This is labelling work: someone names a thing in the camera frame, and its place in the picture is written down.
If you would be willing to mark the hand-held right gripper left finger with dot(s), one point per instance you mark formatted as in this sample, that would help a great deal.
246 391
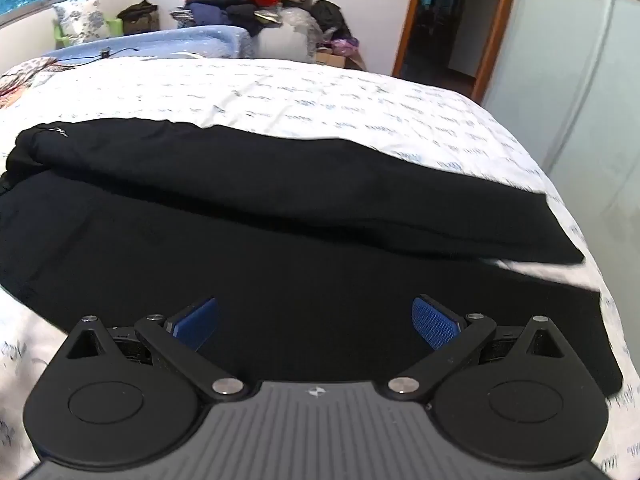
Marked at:
192 322

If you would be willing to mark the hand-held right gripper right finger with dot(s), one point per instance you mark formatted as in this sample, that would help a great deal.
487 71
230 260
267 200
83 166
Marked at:
437 322

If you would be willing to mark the black pants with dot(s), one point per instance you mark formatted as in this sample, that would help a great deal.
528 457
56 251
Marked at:
250 210

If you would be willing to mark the bed with white printed sheet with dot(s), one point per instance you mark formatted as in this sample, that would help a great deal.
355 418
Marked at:
300 90

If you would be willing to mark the white sliding wardrobe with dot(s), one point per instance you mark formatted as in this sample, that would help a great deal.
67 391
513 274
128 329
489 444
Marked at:
565 85

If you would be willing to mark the blue dotted mattress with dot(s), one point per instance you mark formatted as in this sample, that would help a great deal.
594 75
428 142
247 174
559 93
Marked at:
175 41

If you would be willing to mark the cardboard box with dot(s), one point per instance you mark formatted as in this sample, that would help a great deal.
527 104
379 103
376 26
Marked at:
335 59

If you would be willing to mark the purple cloth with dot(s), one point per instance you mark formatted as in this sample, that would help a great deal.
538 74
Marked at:
345 46

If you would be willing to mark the floral patterned cloth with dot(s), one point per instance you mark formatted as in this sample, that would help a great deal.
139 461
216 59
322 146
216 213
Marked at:
22 77

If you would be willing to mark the clear plastic bag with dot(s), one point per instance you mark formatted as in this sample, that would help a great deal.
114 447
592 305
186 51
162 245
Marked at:
290 37

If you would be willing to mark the green plastic chair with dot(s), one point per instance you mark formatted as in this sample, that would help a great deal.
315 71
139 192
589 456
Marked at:
114 28

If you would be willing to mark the dark olive bag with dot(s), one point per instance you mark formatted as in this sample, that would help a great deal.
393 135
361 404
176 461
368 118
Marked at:
140 17

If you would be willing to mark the black bag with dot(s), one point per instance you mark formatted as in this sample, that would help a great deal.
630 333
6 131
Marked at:
330 17

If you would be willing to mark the floral pillow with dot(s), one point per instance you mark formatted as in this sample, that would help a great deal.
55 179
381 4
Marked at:
80 15

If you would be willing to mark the wooden door frame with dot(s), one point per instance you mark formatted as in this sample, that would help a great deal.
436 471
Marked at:
492 35

